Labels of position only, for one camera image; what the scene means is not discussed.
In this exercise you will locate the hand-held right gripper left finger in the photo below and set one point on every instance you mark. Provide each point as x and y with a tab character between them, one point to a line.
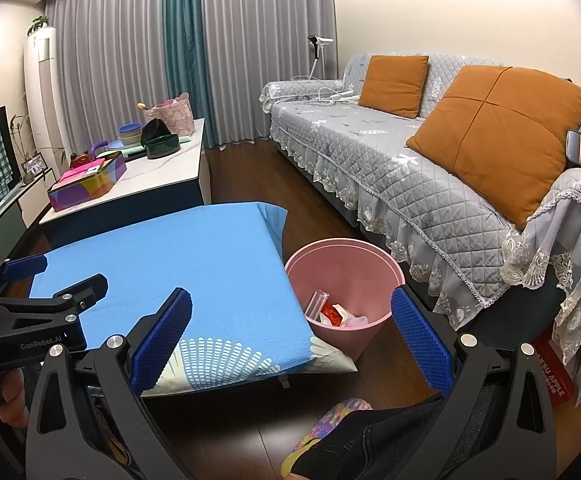
163	340

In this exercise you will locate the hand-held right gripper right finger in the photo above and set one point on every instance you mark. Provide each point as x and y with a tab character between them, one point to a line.
420	342

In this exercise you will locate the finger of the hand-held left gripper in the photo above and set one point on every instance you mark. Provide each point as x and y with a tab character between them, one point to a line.
23	266
83	294

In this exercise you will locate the white paper packet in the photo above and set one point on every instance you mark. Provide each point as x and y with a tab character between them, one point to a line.
355	320

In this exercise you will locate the red plastic bag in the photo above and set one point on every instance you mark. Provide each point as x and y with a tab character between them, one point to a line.
331	316

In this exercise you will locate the pink trash bin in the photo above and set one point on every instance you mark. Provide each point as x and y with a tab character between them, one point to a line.
340	270

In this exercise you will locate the clear plastic tube package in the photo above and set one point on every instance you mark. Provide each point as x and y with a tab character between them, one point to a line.
316	304

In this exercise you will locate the person's left hand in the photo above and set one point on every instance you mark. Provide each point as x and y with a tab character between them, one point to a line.
13	400

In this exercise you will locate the white television cabinet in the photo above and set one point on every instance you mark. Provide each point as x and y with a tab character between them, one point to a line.
15	210

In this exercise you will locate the blue tablecloth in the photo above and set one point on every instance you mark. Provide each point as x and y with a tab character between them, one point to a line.
170	250

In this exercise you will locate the colourful cardboard box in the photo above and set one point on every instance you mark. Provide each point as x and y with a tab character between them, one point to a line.
85	187

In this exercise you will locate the person's leg in dark jeans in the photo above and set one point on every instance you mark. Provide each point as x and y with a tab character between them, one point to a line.
380	440

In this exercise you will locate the colourful knitted slipper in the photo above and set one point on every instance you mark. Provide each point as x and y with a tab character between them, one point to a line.
330	417

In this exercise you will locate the red teapot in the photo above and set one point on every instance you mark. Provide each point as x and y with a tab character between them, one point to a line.
81	161

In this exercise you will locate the thin leafy plant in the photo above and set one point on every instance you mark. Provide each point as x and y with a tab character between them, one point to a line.
20	132

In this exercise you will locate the red cardboard carton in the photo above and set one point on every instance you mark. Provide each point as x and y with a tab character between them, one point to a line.
553	365

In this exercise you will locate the purple plastic scoop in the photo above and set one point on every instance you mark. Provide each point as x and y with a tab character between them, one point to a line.
99	147

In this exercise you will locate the white coffee table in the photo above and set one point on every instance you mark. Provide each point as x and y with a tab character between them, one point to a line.
170	175

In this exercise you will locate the light green tray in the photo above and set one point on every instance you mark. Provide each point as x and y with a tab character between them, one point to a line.
133	151

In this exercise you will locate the blue plate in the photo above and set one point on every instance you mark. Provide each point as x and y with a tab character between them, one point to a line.
116	145

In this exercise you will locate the stack of plastic bowls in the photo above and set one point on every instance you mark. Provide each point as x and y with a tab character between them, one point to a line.
130	134

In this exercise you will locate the dark green bowl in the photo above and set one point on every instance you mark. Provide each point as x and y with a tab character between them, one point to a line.
163	147

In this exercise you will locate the white standing air conditioner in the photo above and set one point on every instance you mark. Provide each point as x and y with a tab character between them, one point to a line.
45	90

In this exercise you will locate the grey lace armrest cover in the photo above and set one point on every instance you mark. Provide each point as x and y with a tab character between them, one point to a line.
565	240

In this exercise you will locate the black bag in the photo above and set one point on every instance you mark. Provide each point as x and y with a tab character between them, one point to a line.
153	130

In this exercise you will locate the grey quilted sofa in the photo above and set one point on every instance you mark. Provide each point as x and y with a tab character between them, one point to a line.
370	160

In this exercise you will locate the pink lace basket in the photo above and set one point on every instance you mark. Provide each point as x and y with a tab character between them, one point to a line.
178	115

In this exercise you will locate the large orange cushion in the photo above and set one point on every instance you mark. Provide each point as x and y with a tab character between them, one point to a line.
500	135

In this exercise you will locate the grey curtain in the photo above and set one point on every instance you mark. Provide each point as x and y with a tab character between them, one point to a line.
270	35
105	45

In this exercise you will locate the small green potted plant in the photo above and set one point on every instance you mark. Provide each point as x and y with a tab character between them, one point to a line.
38	25

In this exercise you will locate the white power strip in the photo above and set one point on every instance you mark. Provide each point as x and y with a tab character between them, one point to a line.
350	95

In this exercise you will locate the small orange cushion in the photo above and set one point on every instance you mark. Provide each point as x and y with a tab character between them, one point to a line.
393	85

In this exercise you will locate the teal curtain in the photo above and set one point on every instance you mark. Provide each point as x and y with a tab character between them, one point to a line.
188	45

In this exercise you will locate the white floor lamp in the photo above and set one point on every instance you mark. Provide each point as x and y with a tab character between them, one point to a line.
315	57

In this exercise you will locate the photo frame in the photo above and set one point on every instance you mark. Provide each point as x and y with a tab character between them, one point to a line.
34	167

